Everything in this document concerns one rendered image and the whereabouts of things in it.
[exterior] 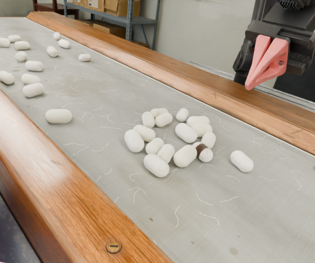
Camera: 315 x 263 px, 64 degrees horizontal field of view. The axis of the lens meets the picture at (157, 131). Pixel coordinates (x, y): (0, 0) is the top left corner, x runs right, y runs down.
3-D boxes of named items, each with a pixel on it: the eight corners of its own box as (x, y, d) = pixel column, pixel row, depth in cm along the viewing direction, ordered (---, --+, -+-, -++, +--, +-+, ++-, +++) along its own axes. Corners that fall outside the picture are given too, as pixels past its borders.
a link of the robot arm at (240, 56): (276, 57, 64) (270, 51, 69) (242, 51, 64) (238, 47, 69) (267, 81, 67) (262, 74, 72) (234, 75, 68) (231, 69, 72)
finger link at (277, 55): (260, 78, 35) (296, 31, 37) (217, 63, 39) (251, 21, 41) (261, 105, 41) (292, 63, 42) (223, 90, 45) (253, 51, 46)
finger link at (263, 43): (277, 84, 34) (313, 34, 35) (231, 68, 38) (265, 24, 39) (276, 111, 39) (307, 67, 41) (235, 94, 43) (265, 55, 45)
